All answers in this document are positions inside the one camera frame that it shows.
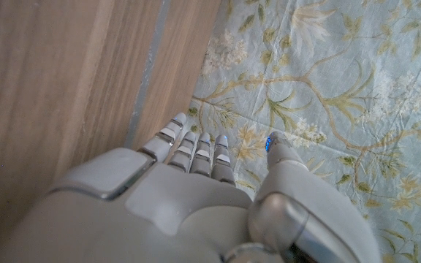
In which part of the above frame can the floral backdrop cloth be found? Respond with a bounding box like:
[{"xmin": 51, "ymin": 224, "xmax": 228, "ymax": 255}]
[{"xmin": 186, "ymin": 0, "xmax": 421, "ymax": 263}]

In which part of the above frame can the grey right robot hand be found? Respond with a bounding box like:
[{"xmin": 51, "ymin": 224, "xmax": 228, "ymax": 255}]
[{"xmin": 0, "ymin": 112, "xmax": 382, "ymax": 263}]

